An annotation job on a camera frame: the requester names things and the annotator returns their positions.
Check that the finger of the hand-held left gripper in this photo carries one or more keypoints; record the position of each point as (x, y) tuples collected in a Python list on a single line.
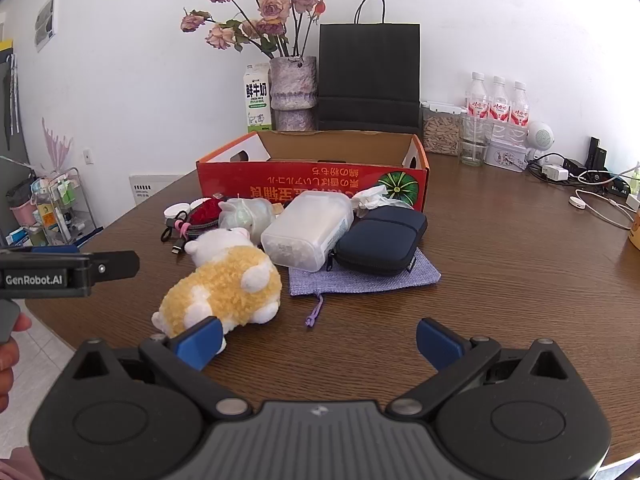
[(55, 249), (117, 265)]

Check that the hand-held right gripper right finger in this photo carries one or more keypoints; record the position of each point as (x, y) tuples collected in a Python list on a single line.
[(440, 344)]

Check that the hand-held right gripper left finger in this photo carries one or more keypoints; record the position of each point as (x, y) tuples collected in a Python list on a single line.
[(200, 344)]

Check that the yellow and white plush toy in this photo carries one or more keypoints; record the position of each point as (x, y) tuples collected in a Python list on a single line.
[(225, 280)]

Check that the red fabric item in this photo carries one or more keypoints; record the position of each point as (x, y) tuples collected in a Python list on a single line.
[(205, 212)]

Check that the navy zip pouch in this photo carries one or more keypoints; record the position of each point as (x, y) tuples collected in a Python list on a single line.
[(380, 240)]

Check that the pale green toy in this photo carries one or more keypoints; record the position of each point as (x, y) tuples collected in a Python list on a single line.
[(247, 217)]

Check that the translucent plastic storage box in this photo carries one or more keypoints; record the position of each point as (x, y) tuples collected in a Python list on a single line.
[(305, 230)]

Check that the white tissue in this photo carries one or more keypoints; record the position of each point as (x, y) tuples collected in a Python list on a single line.
[(372, 197)]

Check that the red cardboard box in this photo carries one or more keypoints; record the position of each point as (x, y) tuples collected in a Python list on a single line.
[(300, 175)]

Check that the person's left hand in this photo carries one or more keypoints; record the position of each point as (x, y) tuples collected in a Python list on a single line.
[(5, 375)]

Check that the pink bin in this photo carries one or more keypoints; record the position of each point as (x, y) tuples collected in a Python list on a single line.
[(22, 207)]

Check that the pink reed decoration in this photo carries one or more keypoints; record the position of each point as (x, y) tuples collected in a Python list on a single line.
[(56, 147)]

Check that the dark grey cabinet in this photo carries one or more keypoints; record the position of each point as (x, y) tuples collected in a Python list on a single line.
[(12, 110)]

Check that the person's pink clothing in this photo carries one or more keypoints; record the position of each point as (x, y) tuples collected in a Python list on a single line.
[(17, 465)]

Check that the white printed tin box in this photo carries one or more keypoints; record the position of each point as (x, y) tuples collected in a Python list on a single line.
[(505, 155)]

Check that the white plug charger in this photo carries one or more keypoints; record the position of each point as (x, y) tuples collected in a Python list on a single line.
[(556, 172)]

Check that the clear jar of seeds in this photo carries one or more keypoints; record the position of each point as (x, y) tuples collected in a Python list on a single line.
[(440, 132)]

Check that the white green milk carton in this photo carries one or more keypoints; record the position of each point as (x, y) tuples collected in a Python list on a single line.
[(257, 100)]

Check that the white round speaker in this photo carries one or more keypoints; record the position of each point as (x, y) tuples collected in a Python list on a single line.
[(541, 136)]

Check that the purple textured vase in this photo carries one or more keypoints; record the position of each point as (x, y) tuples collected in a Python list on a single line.
[(292, 85)]

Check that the black paper bag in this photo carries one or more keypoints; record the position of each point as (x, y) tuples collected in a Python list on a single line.
[(370, 70)]

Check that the dried pink rose bouquet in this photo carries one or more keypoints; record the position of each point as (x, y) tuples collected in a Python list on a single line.
[(272, 10)]

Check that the white wall socket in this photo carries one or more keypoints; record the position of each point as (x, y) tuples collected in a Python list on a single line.
[(88, 156)]

